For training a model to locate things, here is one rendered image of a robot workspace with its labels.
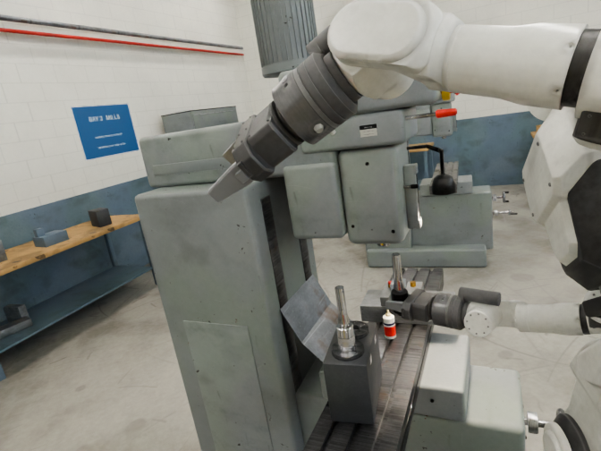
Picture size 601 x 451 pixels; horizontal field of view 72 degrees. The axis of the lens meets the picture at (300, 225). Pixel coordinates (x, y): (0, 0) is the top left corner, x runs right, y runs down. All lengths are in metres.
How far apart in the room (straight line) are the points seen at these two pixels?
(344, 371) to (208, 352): 0.72
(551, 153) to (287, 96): 0.48
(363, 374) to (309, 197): 0.58
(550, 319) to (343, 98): 0.76
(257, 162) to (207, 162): 1.04
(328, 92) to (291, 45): 0.90
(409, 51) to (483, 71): 0.07
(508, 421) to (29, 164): 4.96
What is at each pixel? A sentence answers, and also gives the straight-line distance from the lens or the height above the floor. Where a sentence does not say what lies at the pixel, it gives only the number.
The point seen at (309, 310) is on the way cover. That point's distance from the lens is 1.68.
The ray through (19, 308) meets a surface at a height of 0.39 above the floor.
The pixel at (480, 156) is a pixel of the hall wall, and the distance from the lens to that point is 7.92.
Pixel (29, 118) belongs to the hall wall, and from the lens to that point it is 5.50.
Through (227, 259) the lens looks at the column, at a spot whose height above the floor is 1.31.
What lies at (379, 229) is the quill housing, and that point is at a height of 1.37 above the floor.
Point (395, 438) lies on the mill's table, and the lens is 1.22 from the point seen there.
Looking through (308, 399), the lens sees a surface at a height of 0.71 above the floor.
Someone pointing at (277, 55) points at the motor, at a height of 1.94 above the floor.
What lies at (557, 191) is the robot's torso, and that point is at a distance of 0.80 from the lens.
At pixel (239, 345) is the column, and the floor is 0.97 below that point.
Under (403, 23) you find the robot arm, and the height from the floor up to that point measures 1.83.
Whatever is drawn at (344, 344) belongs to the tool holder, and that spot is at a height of 1.15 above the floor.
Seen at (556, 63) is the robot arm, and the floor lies 1.77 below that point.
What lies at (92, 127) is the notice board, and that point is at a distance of 5.94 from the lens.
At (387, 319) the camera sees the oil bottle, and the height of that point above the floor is 1.01.
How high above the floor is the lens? 1.77
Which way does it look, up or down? 15 degrees down
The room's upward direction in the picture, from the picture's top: 9 degrees counter-clockwise
